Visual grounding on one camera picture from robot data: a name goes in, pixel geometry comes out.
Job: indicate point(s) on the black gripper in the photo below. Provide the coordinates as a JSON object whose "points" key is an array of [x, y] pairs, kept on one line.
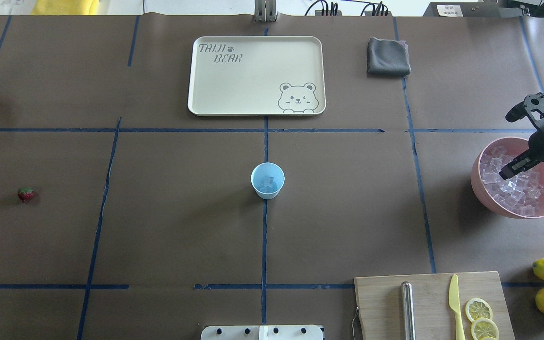
{"points": [[537, 143]]}

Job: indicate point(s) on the red strawberry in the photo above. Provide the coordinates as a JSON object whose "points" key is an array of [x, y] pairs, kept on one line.
{"points": [[25, 194]]}

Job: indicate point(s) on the clear ice cube pile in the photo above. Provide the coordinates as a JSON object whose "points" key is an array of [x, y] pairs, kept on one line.
{"points": [[519, 194]]}

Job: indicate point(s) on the light blue plastic cup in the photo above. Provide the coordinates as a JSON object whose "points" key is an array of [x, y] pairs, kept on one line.
{"points": [[267, 170]]}

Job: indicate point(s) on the pink bowl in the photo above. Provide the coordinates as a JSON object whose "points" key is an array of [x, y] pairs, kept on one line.
{"points": [[515, 146]]}

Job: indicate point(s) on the yellow plastic knife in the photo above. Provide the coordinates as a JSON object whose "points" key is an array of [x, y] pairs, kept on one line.
{"points": [[455, 306]]}

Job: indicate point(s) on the lemon slice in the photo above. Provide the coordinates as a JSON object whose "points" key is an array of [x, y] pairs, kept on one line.
{"points": [[484, 328], [477, 308]]}

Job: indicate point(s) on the grey folded cloth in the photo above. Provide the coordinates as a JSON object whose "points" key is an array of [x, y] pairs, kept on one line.
{"points": [[387, 57]]}

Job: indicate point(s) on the steel muddler black tip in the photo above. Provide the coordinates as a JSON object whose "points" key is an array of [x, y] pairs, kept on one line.
{"points": [[407, 296]]}

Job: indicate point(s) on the wooden cutting board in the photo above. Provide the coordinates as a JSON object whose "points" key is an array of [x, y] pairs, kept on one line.
{"points": [[380, 303]]}

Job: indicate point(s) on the cream bear serving tray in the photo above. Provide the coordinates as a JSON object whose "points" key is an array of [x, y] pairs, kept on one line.
{"points": [[257, 76]]}

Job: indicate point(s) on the yellow cloth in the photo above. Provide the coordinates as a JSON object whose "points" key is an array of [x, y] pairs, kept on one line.
{"points": [[65, 7]]}

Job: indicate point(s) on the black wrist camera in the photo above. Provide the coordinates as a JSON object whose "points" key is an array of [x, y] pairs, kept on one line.
{"points": [[532, 107]]}

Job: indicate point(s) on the aluminium frame post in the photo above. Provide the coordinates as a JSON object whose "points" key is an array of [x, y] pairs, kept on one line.
{"points": [[265, 11]]}

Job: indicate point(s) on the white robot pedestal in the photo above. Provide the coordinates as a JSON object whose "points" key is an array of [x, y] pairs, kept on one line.
{"points": [[263, 332]]}

